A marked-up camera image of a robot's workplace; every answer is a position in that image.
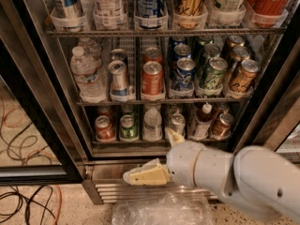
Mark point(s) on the left glass fridge door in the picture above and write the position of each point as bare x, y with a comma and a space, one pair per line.
33, 140

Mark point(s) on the silver blue can front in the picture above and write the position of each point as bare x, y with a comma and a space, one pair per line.
118, 72

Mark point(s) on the silver can shelf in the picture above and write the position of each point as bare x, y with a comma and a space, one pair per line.
177, 123
175, 108

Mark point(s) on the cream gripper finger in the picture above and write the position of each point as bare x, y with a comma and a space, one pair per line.
152, 173
173, 137

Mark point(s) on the green can middle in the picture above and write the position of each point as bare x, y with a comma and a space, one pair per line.
209, 50

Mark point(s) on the silver can bottom shelf front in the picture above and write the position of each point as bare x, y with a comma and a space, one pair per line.
177, 123

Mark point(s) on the glass fridge door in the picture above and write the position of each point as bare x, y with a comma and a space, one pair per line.
281, 131
33, 140

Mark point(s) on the blue can middle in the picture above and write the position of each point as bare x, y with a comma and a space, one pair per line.
181, 51

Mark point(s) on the red can bottom shelf front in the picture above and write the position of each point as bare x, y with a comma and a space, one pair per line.
104, 128

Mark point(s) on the copper can shelf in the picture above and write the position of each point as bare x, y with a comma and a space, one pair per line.
222, 125
221, 107

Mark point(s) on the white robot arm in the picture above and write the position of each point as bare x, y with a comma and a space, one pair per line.
256, 181

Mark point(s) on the gold can rear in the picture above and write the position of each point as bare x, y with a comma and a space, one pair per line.
232, 41

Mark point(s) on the clear water bottle bottom shelf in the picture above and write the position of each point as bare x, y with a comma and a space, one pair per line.
152, 129

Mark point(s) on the orange can front middle shelf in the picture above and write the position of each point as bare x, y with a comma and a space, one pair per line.
152, 78

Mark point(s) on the red can shelf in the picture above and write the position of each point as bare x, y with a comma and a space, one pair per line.
105, 110
104, 128

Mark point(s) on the gold can middle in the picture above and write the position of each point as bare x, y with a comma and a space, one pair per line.
236, 55

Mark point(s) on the green white can top shelf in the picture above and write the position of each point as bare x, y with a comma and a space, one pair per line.
226, 11

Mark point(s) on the copper can bottom shelf front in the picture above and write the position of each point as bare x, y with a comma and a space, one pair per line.
222, 125

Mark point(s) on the rear water bottle middle shelf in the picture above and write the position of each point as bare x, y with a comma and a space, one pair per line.
91, 47

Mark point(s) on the silver blue can rear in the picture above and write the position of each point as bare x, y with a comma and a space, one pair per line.
119, 54

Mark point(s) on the green can bottom shelf front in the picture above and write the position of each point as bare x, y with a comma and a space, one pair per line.
128, 128

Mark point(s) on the clear water bottle shelf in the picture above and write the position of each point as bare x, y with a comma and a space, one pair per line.
152, 129
88, 76

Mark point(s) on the gold can front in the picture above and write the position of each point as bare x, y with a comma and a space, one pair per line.
244, 76

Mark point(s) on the clear plastic bin on floor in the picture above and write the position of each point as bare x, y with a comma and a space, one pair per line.
167, 209

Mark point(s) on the copper can bottom shelf rear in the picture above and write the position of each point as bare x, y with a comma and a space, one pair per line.
221, 107

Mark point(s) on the yellow can top shelf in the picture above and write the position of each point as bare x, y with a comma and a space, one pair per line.
188, 12

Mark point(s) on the red coca cola can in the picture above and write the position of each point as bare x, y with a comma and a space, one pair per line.
267, 12

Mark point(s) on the green can bottom shelf rear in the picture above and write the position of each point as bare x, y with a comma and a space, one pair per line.
128, 109

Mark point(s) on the gold can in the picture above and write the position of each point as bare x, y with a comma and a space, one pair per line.
244, 76
236, 55
232, 41

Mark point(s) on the red can bottom shelf rear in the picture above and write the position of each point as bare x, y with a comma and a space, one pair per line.
105, 110

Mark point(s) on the brown juice bottle white cap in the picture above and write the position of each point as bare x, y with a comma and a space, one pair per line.
200, 122

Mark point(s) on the white label bottle top shelf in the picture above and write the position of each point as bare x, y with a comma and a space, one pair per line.
111, 13

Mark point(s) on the silver can bottom shelf rear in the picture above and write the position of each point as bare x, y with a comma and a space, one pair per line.
175, 108

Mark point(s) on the silver blue can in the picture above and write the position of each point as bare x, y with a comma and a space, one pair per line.
118, 72
119, 54

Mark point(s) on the clear water bottle middle shelf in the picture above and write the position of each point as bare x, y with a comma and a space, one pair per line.
88, 76

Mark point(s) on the blue white can top shelf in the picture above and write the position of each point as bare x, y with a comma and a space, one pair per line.
69, 11

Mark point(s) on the orange can shelf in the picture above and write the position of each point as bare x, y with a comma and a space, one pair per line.
152, 78
152, 54

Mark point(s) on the orange can rear middle shelf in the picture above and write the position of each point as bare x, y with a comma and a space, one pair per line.
152, 54

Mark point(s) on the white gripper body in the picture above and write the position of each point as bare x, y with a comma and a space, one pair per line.
180, 165

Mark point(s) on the right glass fridge door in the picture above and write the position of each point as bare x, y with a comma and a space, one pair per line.
281, 131

